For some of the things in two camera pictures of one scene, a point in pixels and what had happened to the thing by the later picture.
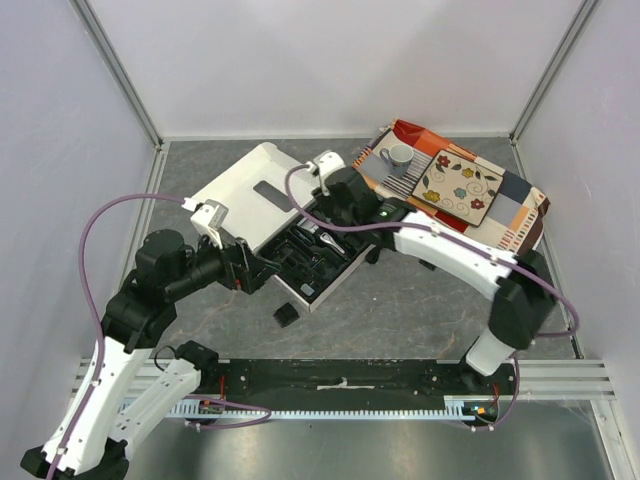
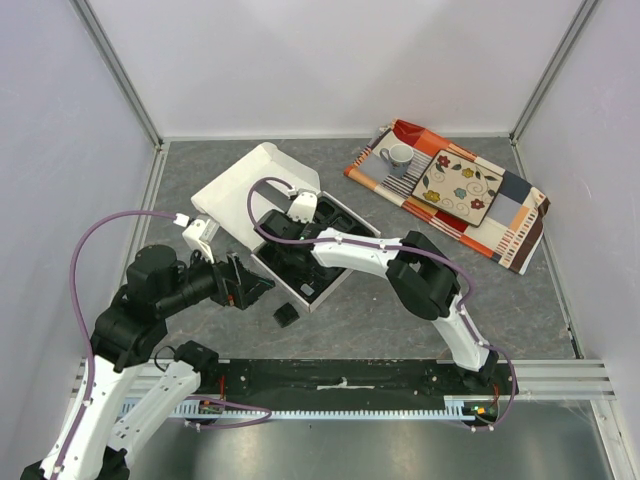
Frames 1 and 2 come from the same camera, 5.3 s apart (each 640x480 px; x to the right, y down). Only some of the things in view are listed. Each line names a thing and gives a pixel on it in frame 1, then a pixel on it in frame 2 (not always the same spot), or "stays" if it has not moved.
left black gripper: x=244 y=268 -> x=237 y=284
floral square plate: x=457 y=187 stays
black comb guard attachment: x=286 y=315 stays
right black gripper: x=329 y=206 -> x=288 y=245
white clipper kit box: x=274 y=207 stays
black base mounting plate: x=350 y=383 stays
